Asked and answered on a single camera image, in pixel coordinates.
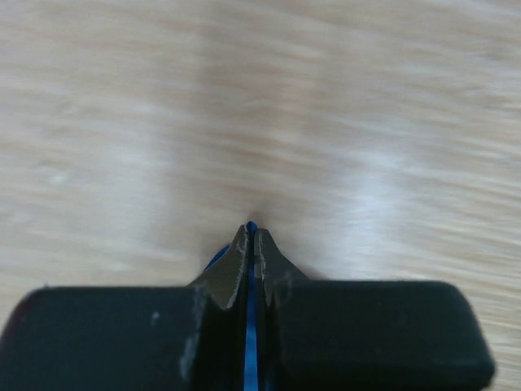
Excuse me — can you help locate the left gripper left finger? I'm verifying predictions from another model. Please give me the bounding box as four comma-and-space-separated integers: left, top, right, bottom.
191, 224, 249, 390

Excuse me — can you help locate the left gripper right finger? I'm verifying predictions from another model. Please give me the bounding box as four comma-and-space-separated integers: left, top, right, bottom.
252, 227, 310, 391

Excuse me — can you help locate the blue printed t-shirt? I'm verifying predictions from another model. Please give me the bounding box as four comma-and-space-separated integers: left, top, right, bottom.
204, 221, 266, 390

